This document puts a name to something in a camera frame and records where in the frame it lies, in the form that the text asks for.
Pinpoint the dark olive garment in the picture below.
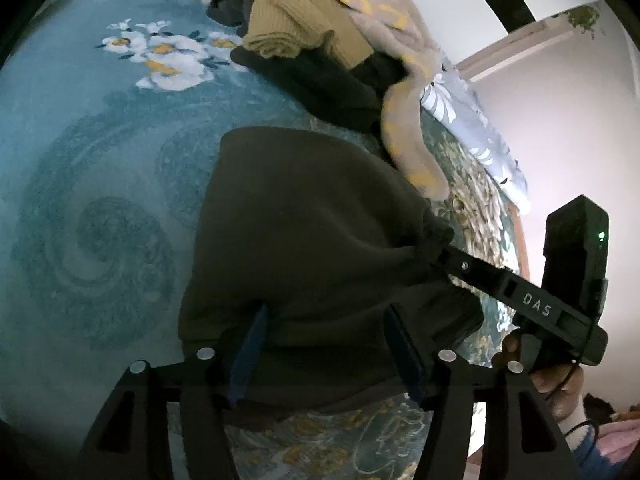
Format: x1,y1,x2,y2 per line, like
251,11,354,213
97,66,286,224
177,126,486,433

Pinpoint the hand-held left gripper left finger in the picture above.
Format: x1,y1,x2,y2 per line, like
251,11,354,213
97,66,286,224
79,304,272,480

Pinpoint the green hanging plant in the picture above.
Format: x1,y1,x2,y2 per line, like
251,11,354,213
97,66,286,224
566,4,602,40

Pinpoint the person's right hand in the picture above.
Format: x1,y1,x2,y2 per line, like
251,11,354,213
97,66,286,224
492,329,586,422

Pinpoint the beige garment with yellow print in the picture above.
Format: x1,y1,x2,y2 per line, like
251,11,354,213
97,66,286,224
197,0,451,201

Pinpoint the olive knitted sweater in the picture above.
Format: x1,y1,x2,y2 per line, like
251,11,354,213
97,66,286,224
242,0,376,70

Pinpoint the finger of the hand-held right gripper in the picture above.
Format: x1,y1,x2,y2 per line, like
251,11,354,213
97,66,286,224
425,240,514,306

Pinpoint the black garment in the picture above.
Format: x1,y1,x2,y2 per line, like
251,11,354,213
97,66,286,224
206,0,408,133

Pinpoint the blue floral pillow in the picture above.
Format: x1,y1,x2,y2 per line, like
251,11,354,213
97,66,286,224
419,57,532,213

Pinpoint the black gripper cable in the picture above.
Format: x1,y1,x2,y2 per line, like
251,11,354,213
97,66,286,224
542,280,608,453

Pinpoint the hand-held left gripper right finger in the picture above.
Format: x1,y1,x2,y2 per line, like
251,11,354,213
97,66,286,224
383,306,571,480

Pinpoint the wooden bed frame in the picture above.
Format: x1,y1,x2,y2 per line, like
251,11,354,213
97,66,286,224
509,199,532,283

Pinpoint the person's right forearm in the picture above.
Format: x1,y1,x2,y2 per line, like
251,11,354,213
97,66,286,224
557,400,640,480

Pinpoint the pink cloth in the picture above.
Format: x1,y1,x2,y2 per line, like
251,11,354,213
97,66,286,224
582,392,640,480

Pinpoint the teal floral blanket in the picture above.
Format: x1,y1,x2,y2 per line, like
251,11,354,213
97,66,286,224
0,0,526,480

